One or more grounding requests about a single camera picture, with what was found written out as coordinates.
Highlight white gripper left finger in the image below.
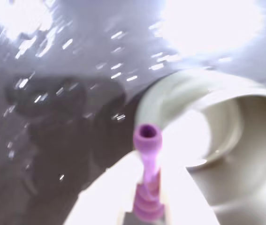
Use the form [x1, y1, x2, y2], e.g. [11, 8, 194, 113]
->
[64, 150, 145, 225]

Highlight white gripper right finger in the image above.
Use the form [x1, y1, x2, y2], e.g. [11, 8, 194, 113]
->
[157, 161, 219, 225]

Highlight purple rubber pen grip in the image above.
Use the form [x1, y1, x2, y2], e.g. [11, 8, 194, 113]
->
[133, 124, 166, 223]

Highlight white paper cup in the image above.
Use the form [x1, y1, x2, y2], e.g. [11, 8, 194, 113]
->
[134, 69, 266, 225]

